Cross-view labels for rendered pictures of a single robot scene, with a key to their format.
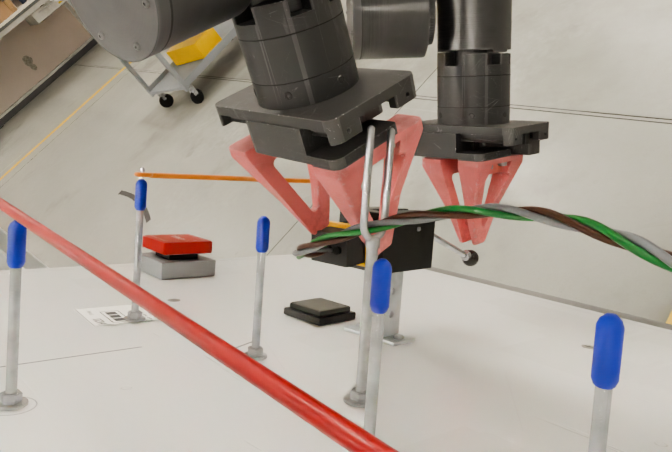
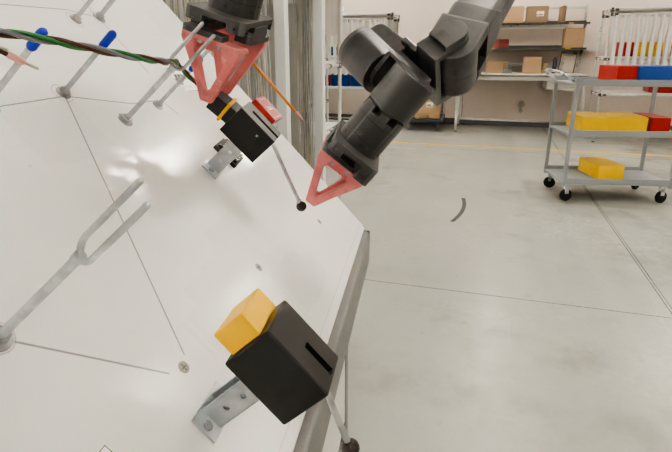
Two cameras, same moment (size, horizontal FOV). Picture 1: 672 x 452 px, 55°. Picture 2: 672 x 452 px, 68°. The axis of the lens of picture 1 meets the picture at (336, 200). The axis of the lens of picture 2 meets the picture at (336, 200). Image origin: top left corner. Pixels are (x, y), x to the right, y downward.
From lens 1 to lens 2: 0.50 m
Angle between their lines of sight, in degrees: 36
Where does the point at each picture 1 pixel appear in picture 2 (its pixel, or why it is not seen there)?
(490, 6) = (395, 83)
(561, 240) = not seen: outside the picture
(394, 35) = (352, 62)
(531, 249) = not seen: outside the picture
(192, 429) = (75, 58)
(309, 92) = (211, 0)
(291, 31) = not seen: outside the picture
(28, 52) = (526, 100)
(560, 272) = not seen: outside the picture
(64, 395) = (89, 35)
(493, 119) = (351, 141)
